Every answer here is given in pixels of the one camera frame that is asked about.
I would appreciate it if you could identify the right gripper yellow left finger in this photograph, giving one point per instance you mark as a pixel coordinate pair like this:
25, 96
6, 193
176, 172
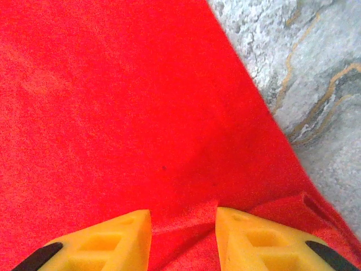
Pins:
112, 245

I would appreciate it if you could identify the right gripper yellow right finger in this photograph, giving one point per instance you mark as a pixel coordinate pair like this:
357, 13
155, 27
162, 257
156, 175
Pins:
253, 245

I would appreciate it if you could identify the red t-shirt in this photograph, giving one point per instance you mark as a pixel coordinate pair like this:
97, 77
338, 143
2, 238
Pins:
112, 113

